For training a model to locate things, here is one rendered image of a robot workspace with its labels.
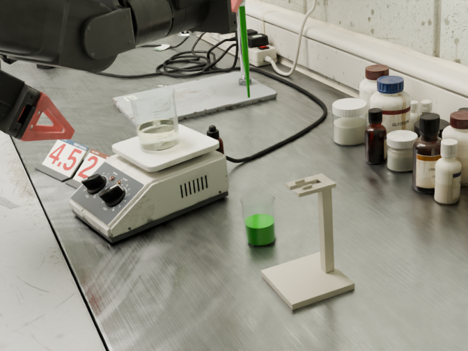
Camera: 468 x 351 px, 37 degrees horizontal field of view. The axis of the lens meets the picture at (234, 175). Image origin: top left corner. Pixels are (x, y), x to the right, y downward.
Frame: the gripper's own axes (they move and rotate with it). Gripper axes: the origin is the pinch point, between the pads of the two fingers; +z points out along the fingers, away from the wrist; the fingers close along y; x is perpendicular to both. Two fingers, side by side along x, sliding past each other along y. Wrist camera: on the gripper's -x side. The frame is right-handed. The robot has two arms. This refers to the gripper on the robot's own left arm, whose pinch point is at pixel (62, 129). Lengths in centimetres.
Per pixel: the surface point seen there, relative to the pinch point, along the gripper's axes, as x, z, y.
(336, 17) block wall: -44, 53, 18
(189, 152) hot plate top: -4.9, 13.3, -10.6
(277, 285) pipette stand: 4.4, 15.0, -34.8
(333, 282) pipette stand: 1.1, 19.0, -38.7
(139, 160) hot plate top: -0.9, 8.5, -7.7
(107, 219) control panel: 7.9, 6.7, -9.9
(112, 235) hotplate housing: 9.5, 7.5, -11.5
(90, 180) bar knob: 4.7, 5.9, -2.7
